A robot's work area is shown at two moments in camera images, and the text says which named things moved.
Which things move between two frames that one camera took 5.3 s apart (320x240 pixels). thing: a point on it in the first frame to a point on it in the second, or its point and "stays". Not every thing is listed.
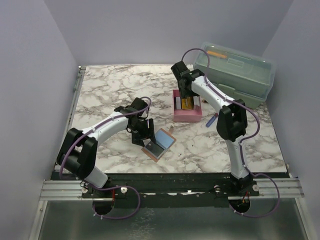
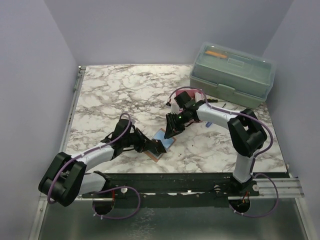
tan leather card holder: [164, 141] stays
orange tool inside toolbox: [216, 54] stays
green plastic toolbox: [246, 78] stays
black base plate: [160, 190] stays
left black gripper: [148, 132] to [145, 142]
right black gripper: [183, 94] to [172, 128]
